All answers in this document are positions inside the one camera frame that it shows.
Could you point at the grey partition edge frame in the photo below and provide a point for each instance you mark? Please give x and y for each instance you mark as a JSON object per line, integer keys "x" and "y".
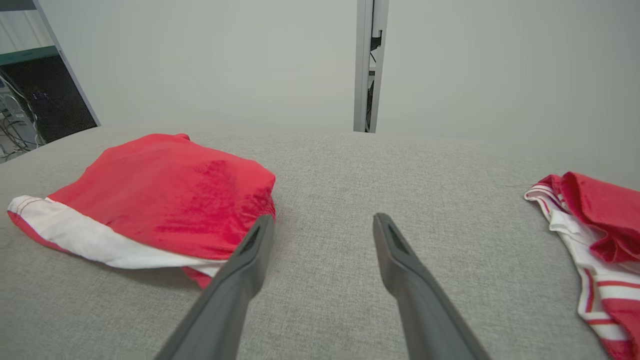
{"x": 65, "y": 60}

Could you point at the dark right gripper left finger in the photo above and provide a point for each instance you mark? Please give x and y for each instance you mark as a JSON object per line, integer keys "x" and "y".
{"x": 225, "y": 305}

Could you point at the grey fabric sofa seat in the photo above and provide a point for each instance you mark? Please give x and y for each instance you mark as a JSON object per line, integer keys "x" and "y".
{"x": 325, "y": 175}

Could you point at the red basketball jersey white trim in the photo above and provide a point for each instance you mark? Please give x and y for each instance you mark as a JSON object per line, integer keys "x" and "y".
{"x": 605, "y": 235}

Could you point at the black mesh rack panel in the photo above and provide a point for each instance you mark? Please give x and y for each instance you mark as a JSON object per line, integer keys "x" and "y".
{"x": 50, "y": 95}

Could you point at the grey partition joint post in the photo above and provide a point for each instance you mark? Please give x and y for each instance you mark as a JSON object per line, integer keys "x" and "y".
{"x": 370, "y": 65}

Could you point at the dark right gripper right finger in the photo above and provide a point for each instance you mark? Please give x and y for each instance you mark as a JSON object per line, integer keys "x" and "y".
{"x": 425, "y": 310}

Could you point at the red basketball shorts white band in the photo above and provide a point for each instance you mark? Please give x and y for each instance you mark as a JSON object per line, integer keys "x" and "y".
{"x": 165, "y": 200}

